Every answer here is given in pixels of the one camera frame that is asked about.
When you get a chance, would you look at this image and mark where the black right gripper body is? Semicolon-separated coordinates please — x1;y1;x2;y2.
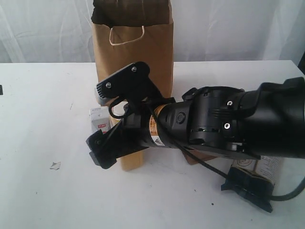
104;112;155;160

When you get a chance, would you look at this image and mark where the yellow millet bottle white cap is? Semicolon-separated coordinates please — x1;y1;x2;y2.
112;101;144;171

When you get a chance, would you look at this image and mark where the small blue white milk carton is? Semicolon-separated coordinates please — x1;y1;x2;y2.
89;106;111;134

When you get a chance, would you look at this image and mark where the brown standup pouch orange label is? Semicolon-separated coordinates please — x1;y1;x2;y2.
182;148;227;165

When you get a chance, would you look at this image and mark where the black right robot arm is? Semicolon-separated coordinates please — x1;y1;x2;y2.
86;77;305;169

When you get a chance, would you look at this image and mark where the brown paper bag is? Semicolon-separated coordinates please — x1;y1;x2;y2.
91;0;173;97

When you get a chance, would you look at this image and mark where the torn paper scrap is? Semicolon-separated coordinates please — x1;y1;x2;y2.
50;162;61;170

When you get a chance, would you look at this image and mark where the dark blue biscuit package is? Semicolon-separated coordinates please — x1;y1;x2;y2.
221;156;284;213

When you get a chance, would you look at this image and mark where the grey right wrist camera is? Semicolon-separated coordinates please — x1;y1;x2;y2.
95;61;151;105

